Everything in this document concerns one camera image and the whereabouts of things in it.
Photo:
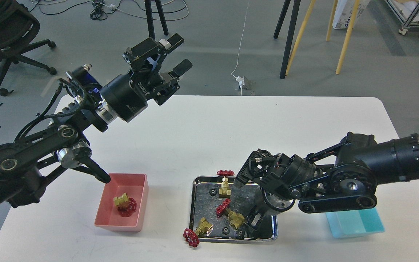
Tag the black office chair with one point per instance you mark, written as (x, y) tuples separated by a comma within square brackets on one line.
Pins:
[(18, 27)]

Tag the small black gear bottom middle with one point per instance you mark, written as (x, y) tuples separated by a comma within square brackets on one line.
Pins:
[(225, 230)]

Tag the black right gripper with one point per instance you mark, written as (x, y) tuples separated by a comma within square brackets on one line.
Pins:
[(265, 204)]

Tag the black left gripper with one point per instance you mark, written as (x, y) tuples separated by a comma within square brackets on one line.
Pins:
[(126, 96)]

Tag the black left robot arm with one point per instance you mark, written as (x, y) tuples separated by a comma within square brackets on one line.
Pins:
[(53, 143)]

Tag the yellow wooden easel legs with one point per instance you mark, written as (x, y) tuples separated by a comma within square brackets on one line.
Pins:
[(303, 27)]

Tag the brass valve top red handle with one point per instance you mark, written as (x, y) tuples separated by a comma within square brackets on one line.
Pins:
[(224, 190)]

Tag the pink plastic box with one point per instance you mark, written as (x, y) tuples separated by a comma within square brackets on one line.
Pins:
[(136, 187)]

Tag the small black gear bottom right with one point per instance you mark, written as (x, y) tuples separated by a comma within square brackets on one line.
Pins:
[(240, 235)]

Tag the aluminium frame cart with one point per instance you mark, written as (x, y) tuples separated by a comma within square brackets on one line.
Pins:
[(407, 12)]

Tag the black tripod stand right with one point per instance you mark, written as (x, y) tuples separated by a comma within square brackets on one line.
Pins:
[(290, 34)]

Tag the shiny metal tray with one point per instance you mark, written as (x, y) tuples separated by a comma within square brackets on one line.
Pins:
[(242, 199)]

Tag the white cardboard box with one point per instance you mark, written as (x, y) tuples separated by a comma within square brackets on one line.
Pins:
[(344, 9)]

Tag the light blue plastic box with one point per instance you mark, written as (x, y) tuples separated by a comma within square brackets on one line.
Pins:
[(355, 223)]

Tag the brass valve red handle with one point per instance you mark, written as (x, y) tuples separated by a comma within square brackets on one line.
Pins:
[(192, 236), (125, 205), (235, 219), (224, 190)]

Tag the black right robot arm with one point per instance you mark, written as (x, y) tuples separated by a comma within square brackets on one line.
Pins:
[(342, 177)]

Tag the brass valve bottom red handle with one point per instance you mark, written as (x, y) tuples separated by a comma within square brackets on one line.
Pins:
[(192, 236)]

